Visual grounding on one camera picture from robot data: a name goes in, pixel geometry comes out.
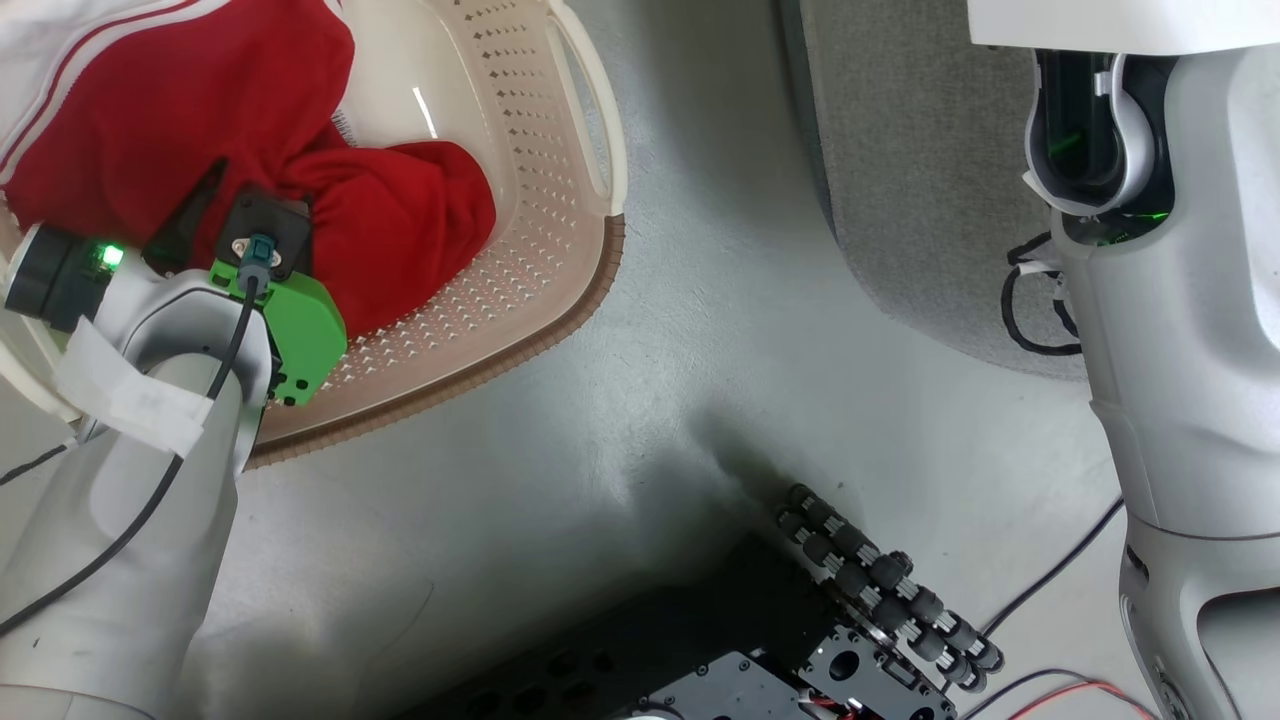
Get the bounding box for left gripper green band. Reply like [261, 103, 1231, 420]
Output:
[143, 158, 349, 407]

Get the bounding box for red and white shirt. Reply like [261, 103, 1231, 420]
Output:
[0, 0, 498, 341]

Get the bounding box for grey fabric sofa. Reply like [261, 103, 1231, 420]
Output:
[780, 0, 1093, 382]

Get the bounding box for white laundry basket brown rim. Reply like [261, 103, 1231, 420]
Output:
[0, 0, 629, 471]

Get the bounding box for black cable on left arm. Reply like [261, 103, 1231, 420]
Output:
[0, 235, 273, 638]

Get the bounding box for black cables on right arm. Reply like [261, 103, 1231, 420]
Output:
[1000, 232, 1084, 358]

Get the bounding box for thin black floor cable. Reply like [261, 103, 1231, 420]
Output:
[983, 496, 1127, 639]

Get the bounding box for thin red cable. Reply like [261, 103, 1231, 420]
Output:
[1003, 679, 1163, 720]

